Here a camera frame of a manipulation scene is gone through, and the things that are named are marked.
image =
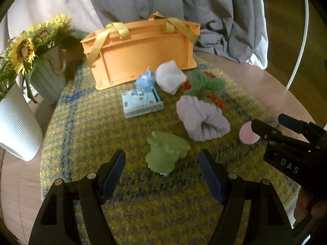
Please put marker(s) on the green ribbed flower pot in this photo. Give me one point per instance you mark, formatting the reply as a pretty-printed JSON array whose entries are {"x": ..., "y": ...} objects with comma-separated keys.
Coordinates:
[{"x": 49, "y": 81}]

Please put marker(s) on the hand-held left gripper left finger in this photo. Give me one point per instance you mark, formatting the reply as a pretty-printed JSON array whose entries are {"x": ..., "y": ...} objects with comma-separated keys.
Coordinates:
[{"x": 115, "y": 173}]

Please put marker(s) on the white ribbed flower pot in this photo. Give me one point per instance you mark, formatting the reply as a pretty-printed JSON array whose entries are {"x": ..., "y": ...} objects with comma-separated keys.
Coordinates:
[{"x": 18, "y": 127}]

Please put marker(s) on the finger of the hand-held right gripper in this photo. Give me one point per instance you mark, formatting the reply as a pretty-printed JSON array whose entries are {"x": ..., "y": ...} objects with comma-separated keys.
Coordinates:
[
  {"x": 296, "y": 125},
  {"x": 265, "y": 132}
]

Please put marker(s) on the blue printed tissue pack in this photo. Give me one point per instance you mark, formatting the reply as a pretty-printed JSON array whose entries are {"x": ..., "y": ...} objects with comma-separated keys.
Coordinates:
[{"x": 141, "y": 102}]

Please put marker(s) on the yellow blue woven mat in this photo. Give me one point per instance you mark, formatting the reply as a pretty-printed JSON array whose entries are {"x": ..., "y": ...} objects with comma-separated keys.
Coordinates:
[{"x": 102, "y": 122}]

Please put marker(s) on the white cloth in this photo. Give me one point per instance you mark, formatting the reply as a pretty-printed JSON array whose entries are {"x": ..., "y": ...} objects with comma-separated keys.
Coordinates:
[{"x": 170, "y": 76}]

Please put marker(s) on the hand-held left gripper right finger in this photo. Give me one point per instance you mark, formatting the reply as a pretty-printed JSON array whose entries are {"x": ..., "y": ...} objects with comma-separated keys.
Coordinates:
[{"x": 209, "y": 176}]

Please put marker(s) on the beige curtain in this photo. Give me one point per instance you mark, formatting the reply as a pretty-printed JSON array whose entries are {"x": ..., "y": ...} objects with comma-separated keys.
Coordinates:
[{"x": 56, "y": 0}]

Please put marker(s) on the person's right hand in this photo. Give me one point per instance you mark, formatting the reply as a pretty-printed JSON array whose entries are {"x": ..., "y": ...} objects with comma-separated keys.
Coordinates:
[{"x": 305, "y": 206}]

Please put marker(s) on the green squishy toy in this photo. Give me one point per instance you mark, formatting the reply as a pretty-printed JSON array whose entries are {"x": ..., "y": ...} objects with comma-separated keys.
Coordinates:
[{"x": 166, "y": 150}]

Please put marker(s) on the grey curtain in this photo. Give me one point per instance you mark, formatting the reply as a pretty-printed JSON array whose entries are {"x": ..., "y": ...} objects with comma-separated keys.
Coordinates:
[{"x": 178, "y": 2}]

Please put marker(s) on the white metal tube frame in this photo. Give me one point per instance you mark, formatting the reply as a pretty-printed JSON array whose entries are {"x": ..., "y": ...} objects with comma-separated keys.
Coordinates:
[{"x": 302, "y": 35}]

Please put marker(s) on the sunflower bouquet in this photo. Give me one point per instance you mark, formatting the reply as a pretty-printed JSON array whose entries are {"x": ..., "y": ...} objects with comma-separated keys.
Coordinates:
[{"x": 38, "y": 38}]

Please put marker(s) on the purple fleece headband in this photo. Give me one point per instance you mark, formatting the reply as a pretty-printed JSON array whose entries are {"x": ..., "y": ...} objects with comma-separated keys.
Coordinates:
[{"x": 201, "y": 117}]

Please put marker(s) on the pink round sponge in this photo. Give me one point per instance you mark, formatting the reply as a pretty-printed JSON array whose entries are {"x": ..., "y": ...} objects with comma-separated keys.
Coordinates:
[{"x": 246, "y": 134}]

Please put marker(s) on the green fluffy red-trimmed plush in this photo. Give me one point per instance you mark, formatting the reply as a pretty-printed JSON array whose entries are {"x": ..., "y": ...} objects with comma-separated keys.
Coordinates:
[{"x": 204, "y": 84}]

